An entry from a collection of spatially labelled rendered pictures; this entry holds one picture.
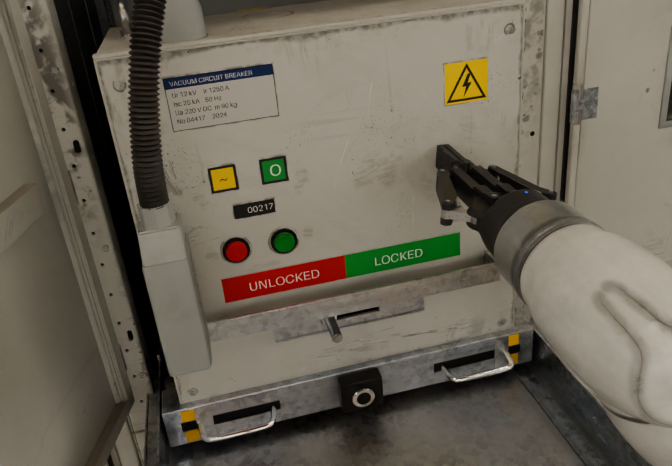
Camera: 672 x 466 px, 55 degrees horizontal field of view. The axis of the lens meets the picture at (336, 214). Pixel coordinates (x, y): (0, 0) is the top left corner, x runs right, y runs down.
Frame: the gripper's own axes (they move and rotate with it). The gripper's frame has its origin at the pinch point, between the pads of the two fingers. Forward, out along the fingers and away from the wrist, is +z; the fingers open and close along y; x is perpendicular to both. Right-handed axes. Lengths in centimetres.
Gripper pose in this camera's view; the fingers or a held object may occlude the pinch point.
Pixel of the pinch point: (452, 165)
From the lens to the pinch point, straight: 79.3
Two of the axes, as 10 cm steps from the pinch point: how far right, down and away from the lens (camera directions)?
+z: -2.2, -4.1, 8.9
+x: 0.0, -9.1, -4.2
